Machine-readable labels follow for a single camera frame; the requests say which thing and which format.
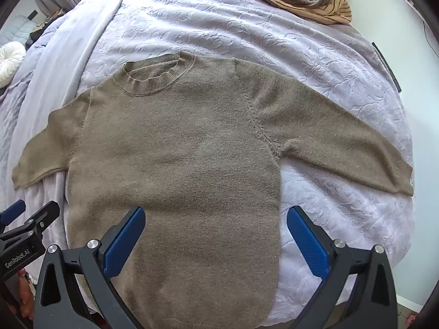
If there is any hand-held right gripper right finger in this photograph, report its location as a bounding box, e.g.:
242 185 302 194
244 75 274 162
287 206 398 329

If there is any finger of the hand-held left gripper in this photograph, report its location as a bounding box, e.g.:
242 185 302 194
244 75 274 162
0 200 27 228
19 201 60 239

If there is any lavender embossed bedspread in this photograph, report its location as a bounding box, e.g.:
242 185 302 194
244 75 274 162
0 0 414 316

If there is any round white cushion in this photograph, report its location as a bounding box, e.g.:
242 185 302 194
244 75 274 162
0 41 26 89

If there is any olive brown knit sweater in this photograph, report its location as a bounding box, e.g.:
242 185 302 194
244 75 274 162
11 51 414 329

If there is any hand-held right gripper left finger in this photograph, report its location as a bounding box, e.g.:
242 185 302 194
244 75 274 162
33 206 146 329

